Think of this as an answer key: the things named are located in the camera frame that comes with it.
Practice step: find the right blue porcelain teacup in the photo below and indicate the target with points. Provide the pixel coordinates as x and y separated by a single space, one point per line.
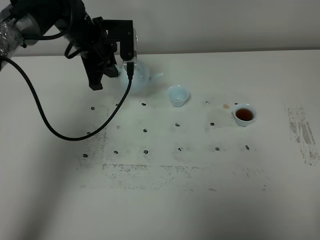
244 114

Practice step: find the light blue porcelain teapot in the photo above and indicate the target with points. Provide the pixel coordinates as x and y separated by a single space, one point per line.
142 77

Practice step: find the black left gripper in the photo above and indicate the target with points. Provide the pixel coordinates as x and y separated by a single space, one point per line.
97 52

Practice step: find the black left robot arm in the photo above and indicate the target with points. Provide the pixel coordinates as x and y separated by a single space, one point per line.
26 22

